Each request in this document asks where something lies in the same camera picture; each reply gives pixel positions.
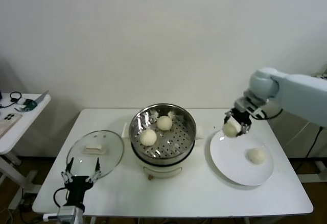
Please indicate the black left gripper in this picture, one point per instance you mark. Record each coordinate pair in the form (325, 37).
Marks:
(78, 183)

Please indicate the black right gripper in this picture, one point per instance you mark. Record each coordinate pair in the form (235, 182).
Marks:
(241, 119)

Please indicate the white steamed baozi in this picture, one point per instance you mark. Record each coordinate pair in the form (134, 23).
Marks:
(164, 123)
(256, 155)
(148, 137)
(231, 130)

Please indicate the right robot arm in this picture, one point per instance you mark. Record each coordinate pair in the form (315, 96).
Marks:
(301, 94)

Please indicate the stainless steel steamer basket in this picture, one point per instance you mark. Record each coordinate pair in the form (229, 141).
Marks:
(143, 119)

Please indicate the white round plate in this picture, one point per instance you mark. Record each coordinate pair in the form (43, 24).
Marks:
(230, 155)

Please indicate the black floor power strip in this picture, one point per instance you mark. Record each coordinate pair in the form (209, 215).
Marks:
(26, 202)

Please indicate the white side table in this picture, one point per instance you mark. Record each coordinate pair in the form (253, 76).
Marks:
(30, 122)

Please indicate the white electric cooker base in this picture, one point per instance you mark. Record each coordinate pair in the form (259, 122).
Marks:
(163, 169)

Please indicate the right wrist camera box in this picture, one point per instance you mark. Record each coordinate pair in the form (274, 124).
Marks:
(242, 104)

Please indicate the beige phone with camera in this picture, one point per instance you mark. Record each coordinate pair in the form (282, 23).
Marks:
(11, 124)

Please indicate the white desk foot frame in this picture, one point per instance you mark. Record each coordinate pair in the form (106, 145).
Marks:
(313, 178)

